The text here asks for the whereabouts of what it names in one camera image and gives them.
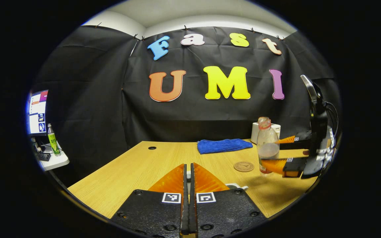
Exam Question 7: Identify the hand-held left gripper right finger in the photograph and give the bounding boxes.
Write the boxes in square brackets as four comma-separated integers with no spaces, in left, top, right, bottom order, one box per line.
[190,163,267,237]

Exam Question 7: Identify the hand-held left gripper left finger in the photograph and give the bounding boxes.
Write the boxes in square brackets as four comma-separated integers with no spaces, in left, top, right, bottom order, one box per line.
[110,164,188,238]

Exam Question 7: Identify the clear plastic water bottle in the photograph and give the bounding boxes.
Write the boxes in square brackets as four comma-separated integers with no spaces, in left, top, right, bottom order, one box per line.
[257,117,280,176]

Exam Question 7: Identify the round brown coaster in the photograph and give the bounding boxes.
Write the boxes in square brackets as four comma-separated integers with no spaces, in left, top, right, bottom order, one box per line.
[233,161,254,172]

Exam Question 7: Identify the green drink bottle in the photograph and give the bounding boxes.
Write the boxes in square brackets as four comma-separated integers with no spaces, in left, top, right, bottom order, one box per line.
[47,124,61,156]

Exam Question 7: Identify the white toaster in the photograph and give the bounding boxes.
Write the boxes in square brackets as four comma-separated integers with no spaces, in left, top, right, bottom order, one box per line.
[251,122,281,144]

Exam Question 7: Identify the blue folded towel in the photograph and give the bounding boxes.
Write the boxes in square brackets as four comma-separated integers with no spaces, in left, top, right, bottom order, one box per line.
[197,139,253,154]

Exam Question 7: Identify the black backdrop cloth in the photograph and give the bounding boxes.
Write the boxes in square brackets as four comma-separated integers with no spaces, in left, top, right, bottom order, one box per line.
[28,25,341,185]

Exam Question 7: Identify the white side table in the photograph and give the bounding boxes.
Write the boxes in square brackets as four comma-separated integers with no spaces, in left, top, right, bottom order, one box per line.
[33,139,69,171]

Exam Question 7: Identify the computer monitor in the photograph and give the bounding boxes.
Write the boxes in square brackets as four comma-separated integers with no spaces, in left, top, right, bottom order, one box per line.
[28,90,49,136]

